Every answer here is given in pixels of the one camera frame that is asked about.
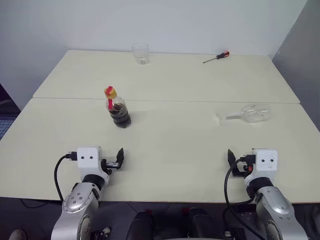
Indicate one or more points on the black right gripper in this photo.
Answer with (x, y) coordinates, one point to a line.
(241, 173)

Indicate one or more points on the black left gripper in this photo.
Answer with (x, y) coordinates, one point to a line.
(110, 165)

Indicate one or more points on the dark soy sauce bottle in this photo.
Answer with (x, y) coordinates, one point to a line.
(121, 117)

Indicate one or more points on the yellow bottle cap red tape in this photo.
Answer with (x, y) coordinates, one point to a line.
(112, 93)

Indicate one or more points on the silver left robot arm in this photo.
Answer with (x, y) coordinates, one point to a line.
(75, 200)

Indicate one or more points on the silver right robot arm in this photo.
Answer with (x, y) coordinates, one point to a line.
(275, 202)

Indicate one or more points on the dark rounded shape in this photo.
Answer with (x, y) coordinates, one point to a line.
(201, 223)

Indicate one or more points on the clear glass tumbler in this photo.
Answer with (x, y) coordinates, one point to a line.
(140, 53)

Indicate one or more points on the dark grey furniture piece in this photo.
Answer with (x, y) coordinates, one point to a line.
(8, 105)

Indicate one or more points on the brown shoe tip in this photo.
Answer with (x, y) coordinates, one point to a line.
(18, 235)

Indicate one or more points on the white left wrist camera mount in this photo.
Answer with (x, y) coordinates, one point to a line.
(87, 163)

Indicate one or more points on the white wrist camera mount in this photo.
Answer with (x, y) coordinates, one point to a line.
(87, 163)
(266, 163)

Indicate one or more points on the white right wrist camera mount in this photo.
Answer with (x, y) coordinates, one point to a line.
(266, 163)

